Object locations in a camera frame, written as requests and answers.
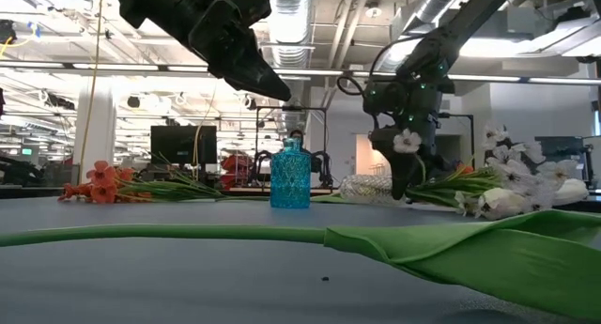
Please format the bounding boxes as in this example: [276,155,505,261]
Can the yellow extension cable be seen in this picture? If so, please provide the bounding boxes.
[76,0,105,187]

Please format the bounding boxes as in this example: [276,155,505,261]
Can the blue cut glass vase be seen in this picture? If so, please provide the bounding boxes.
[270,138,312,209]

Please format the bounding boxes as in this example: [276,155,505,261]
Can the long ceiling light strip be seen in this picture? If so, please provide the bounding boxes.
[274,68,414,80]
[448,73,601,86]
[0,59,222,75]

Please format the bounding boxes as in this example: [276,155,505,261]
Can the white artificial flower bunch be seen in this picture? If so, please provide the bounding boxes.
[393,124,588,221]

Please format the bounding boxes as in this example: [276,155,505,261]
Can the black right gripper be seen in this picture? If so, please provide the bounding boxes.
[369,120,455,201]

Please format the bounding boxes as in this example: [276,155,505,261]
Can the black metal frame stand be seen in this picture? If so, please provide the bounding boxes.
[439,111,475,170]
[254,105,329,177]

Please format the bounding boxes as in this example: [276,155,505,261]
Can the red equipment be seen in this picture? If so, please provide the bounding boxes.
[222,153,255,190]

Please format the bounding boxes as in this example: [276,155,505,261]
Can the white building column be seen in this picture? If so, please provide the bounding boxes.
[74,77,116,184]

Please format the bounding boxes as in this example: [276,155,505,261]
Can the green tulip stem foreground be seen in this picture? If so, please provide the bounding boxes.
[0,208,601,321]

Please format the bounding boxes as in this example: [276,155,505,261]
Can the black computer monitor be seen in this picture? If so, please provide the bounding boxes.
[149,125,218,166]

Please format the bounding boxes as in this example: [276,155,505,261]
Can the dark office workstation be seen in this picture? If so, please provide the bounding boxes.
[534,135,593,184]

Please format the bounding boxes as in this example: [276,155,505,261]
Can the clear cut glass vase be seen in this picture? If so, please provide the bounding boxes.
[338,174,408,206]

